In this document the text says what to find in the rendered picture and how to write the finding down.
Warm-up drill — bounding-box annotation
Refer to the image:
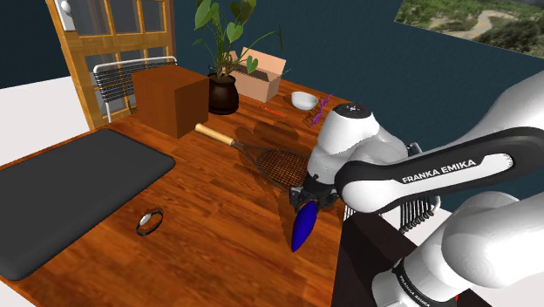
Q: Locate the dark robot stand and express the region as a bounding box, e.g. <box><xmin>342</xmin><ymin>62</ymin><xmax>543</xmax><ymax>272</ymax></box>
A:
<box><xmin>330</xmin><ymin>211</ymin><xmax>493</xmax><ymax>307</ymax></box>

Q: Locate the black desk mat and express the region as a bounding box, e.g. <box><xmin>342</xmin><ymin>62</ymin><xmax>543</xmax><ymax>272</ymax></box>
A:
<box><xmin>0</xmin><ymin>128</ymin><xmax>177</xmax><ymax>282</ymax></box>

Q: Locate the white bowl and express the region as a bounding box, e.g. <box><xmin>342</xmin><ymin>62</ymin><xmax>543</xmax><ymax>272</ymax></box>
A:
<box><xmin>290</xmin><ymin>91</ymin><xmax>320</xmax><ymax>112</ymax></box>

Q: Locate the landscape wall picture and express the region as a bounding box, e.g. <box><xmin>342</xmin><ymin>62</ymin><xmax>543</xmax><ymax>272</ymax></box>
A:
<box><xmin>393</xmin><ymin>0</ymin><xmax>544</xmax><ymax>59</ymax></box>

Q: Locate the open cardboard box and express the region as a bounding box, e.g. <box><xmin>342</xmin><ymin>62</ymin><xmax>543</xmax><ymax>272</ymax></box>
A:
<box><xmin>228</xmin><ymin>46</ymin><xmax>288</xmax><ymax>105</ymax></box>

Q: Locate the brown wooden box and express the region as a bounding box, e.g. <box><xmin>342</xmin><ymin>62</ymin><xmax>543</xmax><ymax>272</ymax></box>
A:
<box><xmin>130</xmin><ymin>64</ymin><xmax>211</xmax><ymax>140</ymax></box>

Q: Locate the blue pointed oval object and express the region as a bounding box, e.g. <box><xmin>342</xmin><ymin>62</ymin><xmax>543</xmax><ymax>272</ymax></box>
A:
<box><xmin>290</xmin><ymin>199</ymin><xmax>319</xmax><ymax>254</ymax></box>

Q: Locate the wooden handled mesh racket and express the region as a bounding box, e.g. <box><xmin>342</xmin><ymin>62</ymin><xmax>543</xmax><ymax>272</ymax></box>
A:
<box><xmin>194</xmin><ymin>122</ymin><xmax>312</xmax><ymax>194</ymax></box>

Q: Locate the green plant in dark pot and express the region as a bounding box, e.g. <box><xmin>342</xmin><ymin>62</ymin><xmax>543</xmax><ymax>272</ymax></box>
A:
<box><xmin>192</xmin><ymin>0</ymin><xmax>284</xmax><ymax>116</ymax></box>

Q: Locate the wooden glass pane door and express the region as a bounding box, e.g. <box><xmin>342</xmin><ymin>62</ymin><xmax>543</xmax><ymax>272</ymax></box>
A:
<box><xmin>44</xmin><ymin>0</ymin><xmax>177</xmax><ymax>131</ymax></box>

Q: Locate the wooden table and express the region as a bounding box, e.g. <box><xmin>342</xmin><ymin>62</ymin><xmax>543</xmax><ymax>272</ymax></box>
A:
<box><xmin>0</xmin><ymin>78</ymin><xmax>354</xmax><ymax>307</ymax></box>

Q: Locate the purple comb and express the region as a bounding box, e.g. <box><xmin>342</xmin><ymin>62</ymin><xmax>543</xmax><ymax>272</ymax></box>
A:
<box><xmin>309</xmin><ymin>93</ymin><xmax>334</xmax><ymax>129</ymax></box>

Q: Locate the red pencil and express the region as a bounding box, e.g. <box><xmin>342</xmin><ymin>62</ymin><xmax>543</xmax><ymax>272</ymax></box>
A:
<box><xmin>259</xmin><ymin>106</ymin><xmax>289</xmax><ymax>119</ymax></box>

